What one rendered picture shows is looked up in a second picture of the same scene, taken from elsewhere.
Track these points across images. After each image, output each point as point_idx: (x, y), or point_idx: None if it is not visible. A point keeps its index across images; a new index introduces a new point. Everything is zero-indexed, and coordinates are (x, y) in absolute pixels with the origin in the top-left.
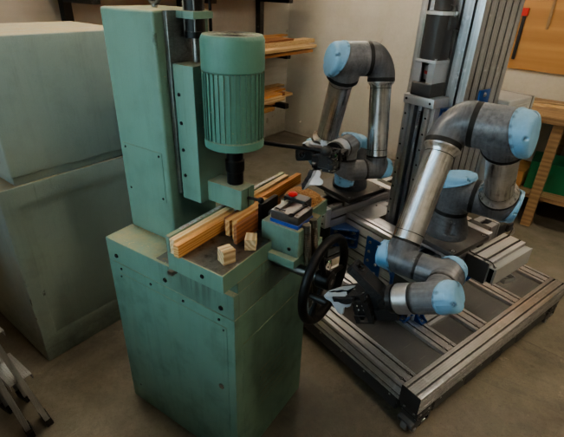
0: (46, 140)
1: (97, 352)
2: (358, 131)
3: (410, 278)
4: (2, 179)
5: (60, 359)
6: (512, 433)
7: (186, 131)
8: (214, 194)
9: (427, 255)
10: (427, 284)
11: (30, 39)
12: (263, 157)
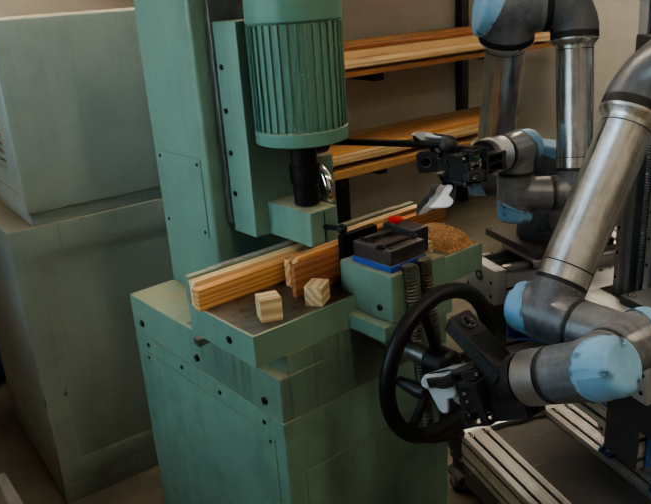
0: (79, 161)
1: (136, 499)
2: None
3: None
4: (21, 218)
5: (83, 503)
6: None
7: (233, 122)
8: (277, 223)
9: (592, 303)
10: (568, 344)
11: (64, 21)
12: (465, 224)
